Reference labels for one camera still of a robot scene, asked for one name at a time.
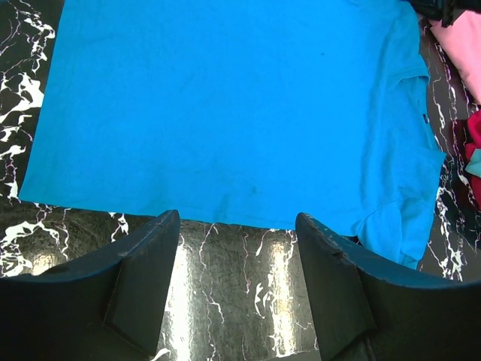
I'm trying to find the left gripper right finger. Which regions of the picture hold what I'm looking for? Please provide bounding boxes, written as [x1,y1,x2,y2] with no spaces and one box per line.
[295,213,480,360]

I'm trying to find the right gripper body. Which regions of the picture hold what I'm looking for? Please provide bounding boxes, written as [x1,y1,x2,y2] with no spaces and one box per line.
[408,0,480,26]

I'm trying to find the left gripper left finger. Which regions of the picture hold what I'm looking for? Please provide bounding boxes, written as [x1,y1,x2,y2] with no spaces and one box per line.
[1,210,180,360]

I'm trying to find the pink folded t-shirt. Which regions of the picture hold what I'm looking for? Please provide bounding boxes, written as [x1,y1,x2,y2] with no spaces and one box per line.
[429,11,481,105]

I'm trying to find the magenta folded t-shirt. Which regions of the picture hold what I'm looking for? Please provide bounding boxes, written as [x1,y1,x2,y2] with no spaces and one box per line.
[456,110,480,211]

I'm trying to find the light blue folded t-shirt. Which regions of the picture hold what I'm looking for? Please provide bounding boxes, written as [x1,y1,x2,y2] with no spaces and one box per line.
[466,148,481,178]

